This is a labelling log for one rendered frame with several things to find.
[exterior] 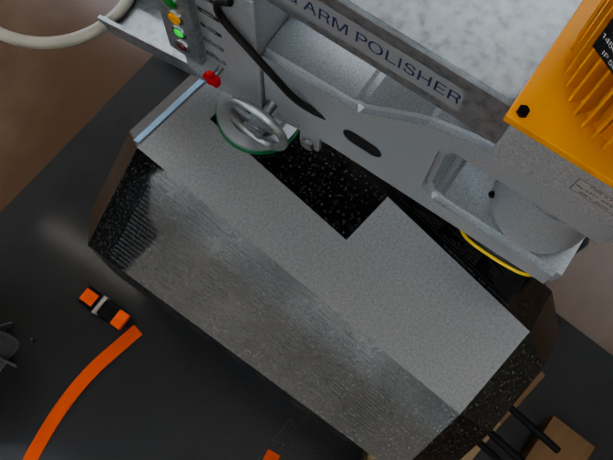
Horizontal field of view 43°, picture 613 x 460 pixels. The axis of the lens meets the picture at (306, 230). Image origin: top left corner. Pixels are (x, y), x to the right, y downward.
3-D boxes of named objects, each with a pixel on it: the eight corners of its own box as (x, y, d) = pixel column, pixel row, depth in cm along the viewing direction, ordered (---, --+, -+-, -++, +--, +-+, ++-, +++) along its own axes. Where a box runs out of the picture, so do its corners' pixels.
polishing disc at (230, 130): (202, 132, 190) (202, 130, 189) (237, 61, 196) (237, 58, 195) (283, 163, 188) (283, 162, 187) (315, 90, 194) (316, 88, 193)
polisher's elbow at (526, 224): (513, 141, 147) (545, 94, 128) (607, 185, 145) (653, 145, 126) (472, 224, 142) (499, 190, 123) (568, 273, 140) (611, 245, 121)
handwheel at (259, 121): (311, 128, 160) (313, 95, 146) (283, 164, 158) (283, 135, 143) (252, 89, 162) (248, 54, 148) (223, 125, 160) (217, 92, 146)
